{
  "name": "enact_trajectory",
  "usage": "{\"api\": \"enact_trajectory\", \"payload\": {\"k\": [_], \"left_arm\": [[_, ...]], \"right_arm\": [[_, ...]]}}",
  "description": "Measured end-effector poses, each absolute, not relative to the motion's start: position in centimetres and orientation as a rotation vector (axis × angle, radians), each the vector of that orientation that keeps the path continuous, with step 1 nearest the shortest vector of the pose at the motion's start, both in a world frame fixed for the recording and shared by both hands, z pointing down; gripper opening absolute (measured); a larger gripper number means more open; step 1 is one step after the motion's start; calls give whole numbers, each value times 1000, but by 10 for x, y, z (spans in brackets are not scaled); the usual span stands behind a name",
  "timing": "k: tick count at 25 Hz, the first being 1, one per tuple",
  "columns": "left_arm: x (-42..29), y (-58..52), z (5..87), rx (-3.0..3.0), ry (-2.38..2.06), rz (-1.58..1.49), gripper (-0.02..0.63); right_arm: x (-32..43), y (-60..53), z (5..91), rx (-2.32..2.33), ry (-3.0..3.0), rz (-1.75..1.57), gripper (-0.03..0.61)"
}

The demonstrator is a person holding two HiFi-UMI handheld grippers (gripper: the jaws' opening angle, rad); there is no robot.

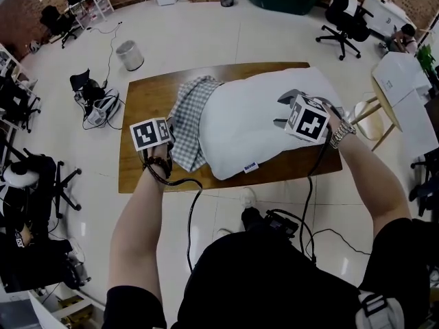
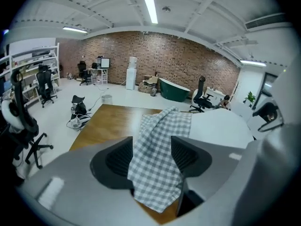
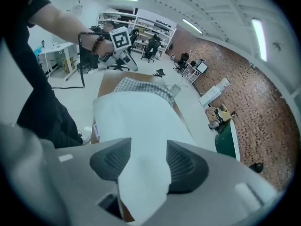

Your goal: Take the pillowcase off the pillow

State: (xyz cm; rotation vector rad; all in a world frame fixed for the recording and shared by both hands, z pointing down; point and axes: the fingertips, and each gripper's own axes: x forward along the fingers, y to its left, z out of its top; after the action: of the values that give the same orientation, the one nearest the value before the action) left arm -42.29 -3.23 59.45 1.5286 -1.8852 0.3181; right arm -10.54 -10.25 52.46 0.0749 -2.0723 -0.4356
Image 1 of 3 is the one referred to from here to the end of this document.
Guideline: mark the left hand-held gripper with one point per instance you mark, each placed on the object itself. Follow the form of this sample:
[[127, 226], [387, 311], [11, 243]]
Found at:
[[149, 134]]

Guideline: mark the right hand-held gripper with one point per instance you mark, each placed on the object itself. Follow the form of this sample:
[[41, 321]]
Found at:
[[308, 120]]

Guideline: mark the white pillow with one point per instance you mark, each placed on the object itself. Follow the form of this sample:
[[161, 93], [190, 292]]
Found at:
[[254, 125]]

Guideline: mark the grey checked pillowcase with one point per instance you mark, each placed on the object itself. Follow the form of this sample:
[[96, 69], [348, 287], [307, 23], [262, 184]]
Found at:
[[190, 122]]

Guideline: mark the person's right forearm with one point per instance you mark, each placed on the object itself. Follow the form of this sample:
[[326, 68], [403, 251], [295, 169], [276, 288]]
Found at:
[[370, 180]]

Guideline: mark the person's left forearm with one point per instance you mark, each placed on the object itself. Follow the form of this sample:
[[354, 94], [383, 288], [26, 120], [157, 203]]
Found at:
[[140, 225]]

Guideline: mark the person's left hand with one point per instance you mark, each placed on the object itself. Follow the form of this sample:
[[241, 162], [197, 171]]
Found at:
[[158, 152]]

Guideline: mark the person's right hand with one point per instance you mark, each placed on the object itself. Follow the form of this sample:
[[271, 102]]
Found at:
[[334, 115]]

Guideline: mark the silver wristwatch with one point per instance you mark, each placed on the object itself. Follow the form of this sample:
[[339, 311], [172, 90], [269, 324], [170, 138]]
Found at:
[[342, 133]]

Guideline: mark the silver round trash bin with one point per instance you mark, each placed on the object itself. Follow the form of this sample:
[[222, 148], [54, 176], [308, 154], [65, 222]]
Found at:
[[130, 55]]

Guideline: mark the round wooden side table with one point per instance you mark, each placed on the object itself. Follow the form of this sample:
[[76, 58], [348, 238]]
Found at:
[[374, 122]]

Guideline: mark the person's white shoe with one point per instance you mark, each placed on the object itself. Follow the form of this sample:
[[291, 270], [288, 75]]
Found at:
[[223, 232], [248, 197]]

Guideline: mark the black office chair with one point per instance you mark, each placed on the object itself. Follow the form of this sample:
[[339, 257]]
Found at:
[[344, 15], [17, 101], [55, 183], [58, 24]]

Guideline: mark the black waist device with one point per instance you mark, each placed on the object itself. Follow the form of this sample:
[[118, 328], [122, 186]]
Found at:
[[282, 222]]

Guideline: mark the white cardboard box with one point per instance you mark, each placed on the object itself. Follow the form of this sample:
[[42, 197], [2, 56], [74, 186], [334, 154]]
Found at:
[[399, 75]]

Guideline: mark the white low cabinet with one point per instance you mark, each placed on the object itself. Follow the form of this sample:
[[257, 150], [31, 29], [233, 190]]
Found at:
[[384, 10]]

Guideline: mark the white desk with shelves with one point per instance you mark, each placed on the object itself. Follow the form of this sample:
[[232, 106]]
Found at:
[[94, 2]]

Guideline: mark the green potted plant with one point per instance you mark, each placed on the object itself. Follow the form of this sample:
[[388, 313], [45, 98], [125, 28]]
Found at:
[[427, 58]]

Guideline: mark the person's black clothing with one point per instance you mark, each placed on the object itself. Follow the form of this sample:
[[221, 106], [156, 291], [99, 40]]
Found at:
[[274, 283]]

